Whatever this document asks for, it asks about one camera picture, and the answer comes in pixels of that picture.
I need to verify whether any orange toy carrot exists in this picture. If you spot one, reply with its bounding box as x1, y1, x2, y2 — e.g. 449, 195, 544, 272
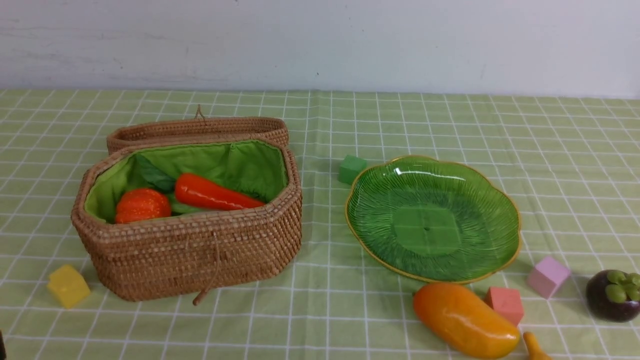
134, 153, 266, 212

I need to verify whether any orange toy pumpkin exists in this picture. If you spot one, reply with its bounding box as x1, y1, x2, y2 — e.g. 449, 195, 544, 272
114, 187, 172, 224

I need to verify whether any orange yellow toy mango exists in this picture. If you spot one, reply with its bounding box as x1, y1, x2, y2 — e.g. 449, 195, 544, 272
413, 282, 521, 360

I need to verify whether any yellow toy banana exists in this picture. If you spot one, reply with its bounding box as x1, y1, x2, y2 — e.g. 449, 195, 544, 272
522, 332, 553, 360

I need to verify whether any purple toy mangosteen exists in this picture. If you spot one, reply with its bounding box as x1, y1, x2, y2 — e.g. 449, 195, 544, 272
585, 269, 640, 322

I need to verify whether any green cube block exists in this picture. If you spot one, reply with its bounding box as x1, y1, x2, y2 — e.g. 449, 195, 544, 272
337, 154, 368, 185

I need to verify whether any green glass leaf plate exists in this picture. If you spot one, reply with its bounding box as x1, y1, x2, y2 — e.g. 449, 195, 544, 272
344, 155, 523, 284

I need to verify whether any wicker basket lid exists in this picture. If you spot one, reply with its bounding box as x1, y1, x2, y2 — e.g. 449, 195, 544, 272
106, 105, 290, 154

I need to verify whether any woven wicker basket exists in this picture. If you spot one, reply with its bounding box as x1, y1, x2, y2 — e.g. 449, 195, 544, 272
71, 135, 303, 304

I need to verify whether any salmon red cube block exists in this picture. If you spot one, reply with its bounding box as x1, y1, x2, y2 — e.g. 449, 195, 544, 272
484, 286, 525, 327

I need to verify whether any pink cube block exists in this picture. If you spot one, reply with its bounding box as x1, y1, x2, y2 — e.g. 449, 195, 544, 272
526, 256, 571, 300

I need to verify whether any yellow cube block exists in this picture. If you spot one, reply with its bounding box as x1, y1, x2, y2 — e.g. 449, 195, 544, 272
46, 264, 91, 309

